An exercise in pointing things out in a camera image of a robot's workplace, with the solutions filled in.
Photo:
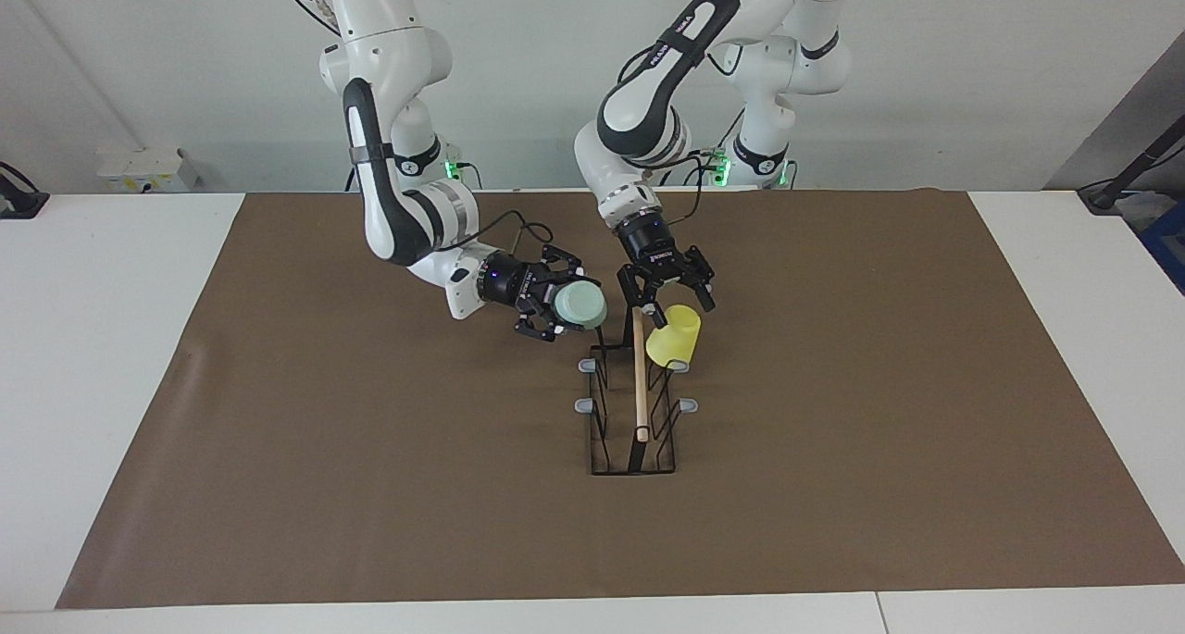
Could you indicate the yellow plastic cup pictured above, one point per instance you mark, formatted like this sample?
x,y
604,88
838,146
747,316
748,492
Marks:
x,y
676,338

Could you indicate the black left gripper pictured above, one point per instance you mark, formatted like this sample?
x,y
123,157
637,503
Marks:
x,y
648,245

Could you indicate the white power box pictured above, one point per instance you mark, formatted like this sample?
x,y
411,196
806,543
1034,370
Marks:
x,y
148,169

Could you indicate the small black stand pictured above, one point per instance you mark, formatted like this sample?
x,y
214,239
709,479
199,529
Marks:
x,y
20,201

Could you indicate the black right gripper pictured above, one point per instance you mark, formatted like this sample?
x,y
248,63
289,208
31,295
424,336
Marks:
x,y
514,282

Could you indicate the brown table mat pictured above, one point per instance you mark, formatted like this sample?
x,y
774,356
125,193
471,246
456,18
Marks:
x,y
370,486

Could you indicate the black stand with pole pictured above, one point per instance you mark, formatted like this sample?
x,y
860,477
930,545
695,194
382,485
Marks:
x,y
1106,194

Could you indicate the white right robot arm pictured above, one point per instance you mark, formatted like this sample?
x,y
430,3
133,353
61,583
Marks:
x,y
389,180

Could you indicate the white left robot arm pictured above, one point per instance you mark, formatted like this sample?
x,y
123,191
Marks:
x,y
648,106

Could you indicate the blue crate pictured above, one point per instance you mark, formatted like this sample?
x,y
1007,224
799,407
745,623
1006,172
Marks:
x,y
1168,245

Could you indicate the pale green plastic cup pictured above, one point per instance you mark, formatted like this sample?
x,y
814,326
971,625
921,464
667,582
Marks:
x,y
581,306

